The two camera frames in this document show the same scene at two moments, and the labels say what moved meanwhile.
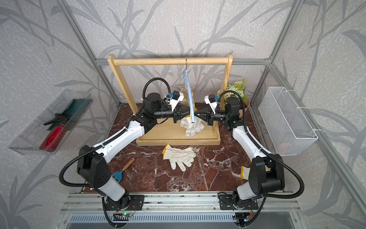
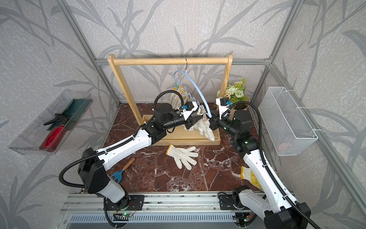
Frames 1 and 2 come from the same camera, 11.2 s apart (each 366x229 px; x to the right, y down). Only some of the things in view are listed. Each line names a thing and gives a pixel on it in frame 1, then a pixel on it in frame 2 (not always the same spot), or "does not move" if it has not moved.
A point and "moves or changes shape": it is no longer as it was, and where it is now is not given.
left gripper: (175, 115) to (190, 122)
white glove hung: (178, 156) to (203, 127)
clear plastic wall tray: (46, 134) does not move
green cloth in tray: (75, 109) does not move
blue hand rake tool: (117, 175) does not move
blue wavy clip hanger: (185, 73) moves or changes shape
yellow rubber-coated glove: (245, 172) does not move
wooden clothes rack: (161, 132) does not move
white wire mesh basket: (290, 131) does not move
